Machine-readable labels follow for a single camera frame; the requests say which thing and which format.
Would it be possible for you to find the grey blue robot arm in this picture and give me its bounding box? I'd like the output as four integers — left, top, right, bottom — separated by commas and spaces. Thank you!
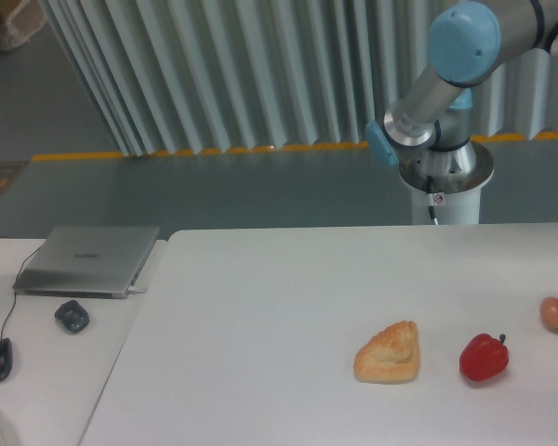
365, 1, 558, 166

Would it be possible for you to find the red bell pepper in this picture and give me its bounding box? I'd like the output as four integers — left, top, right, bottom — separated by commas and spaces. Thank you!
459, 334, 510, 382

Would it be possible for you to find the white usb plug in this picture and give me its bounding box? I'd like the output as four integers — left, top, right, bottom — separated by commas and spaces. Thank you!
128, 287, 148, 295

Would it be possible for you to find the golden puff pastry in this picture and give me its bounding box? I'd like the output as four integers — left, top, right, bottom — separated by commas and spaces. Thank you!
352, 321, 419, 385

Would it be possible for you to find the white folding partition screen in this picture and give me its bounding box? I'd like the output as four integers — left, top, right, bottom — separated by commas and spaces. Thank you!
40, 0, 558, 157

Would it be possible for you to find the silver closed laptop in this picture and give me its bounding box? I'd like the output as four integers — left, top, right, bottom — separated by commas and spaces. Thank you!
13, 226, 159, 299

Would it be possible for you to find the black earbuds case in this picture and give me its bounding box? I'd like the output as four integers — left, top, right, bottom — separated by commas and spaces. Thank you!
54, 300, 90, 335

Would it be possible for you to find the brown egg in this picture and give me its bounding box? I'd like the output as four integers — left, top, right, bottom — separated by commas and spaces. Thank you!
539, 296, 558, 332

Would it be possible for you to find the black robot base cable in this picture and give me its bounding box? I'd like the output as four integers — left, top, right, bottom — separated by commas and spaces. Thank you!
425, 174, 440, 227

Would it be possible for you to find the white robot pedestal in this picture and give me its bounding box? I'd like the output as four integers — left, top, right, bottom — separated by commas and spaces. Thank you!
399, 141, 494, 225

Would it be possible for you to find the black mouse cable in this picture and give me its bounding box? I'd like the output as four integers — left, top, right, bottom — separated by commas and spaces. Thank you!
0, 235, 45, 342

